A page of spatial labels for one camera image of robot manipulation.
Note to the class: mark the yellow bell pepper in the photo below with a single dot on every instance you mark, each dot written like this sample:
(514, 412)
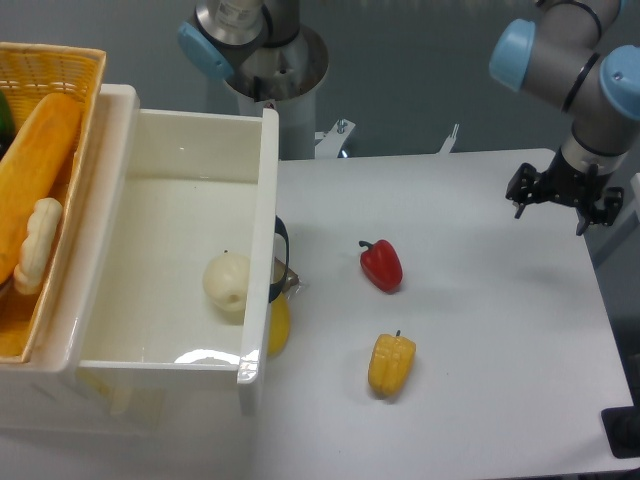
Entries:
(390, 364)

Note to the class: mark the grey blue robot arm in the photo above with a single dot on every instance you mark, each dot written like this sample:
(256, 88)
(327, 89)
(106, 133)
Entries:
(554, 59)

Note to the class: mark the white round toy fruit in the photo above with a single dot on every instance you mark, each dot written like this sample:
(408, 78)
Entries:
(225, 281)

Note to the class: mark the bagged bread slice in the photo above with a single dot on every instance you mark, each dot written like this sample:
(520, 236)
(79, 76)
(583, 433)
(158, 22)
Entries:
(292, 283)

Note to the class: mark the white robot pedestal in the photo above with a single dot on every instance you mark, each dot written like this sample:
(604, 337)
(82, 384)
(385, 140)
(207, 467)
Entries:
(286, 78)

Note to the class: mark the black device at table corner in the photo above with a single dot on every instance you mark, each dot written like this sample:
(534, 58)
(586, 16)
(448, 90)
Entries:
(622, 430)

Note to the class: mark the orange baguette loaf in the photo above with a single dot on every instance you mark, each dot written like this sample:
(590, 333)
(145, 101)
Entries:
(30, 166)

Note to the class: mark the cream white toy pastry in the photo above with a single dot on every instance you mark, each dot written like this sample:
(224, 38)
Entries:
(36, 249)

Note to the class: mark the yellow woven basket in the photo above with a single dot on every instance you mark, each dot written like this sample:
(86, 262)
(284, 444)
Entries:
(50, 93)

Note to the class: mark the white drawer cabinet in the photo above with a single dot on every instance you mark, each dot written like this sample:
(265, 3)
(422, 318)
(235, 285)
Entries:
(53, 392)

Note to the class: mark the green vegetable toy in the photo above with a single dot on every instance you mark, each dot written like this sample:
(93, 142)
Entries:
(7, 126)

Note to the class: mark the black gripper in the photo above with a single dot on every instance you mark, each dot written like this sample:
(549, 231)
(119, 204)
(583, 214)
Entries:
(563, 184)

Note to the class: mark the yellow banana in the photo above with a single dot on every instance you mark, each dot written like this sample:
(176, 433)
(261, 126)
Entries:
(280, 324)

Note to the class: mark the red bell pepper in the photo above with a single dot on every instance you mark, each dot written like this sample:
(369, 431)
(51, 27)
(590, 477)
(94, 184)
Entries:
(381, 265)

